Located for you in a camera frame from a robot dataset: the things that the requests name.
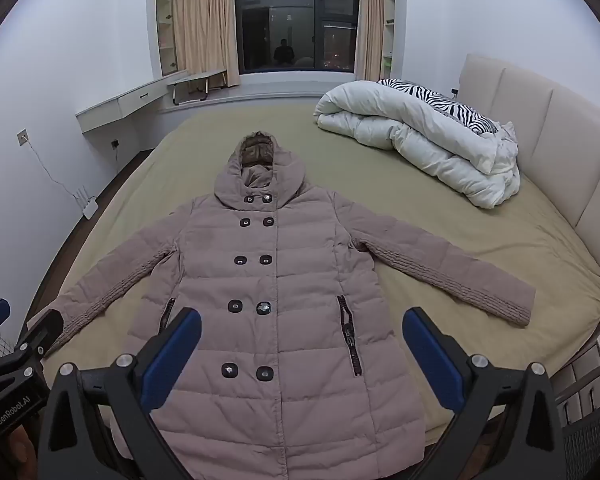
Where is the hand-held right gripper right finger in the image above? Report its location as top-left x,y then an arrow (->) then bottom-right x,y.
402,308 -> 566,480

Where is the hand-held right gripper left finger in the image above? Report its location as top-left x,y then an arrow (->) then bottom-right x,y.
40,308 -> 202,480

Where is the mauve hooded padded coat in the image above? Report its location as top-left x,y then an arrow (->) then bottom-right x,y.
42,131 -> 537,480

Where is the white router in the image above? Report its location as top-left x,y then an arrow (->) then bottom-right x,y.
72,187 -> 100,220

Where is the white bedside cabinet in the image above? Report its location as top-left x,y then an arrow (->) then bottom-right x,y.
550,305 -> 600,401

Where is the black mesh basket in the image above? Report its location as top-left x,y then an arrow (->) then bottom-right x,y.
554,360 -> 600,463

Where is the white duvet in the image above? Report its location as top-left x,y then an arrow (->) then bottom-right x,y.
314,80 -> 522,210

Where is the white floating desk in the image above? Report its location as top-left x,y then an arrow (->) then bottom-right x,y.
76,76 -> 177,134

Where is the zebra print pillow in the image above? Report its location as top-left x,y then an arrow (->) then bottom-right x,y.
376,78 -> 502,135

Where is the beige padded headboard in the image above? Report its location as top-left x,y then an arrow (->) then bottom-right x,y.
458,53 -> 600,306

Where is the small folding table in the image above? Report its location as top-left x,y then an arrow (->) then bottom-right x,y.
167,69 -> 229,106

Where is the beige curtain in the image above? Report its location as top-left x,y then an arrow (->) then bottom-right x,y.
171,0 -> 240,87
356,0 -> 385,81

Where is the dark window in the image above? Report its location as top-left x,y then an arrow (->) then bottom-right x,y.
234,0 -> 363,74

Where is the white power cable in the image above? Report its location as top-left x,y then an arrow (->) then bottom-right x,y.
24,139 -> 83,202

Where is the white wall shelf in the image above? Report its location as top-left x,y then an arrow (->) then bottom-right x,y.
155,0 -> 179,79
380,0 -> 397,79

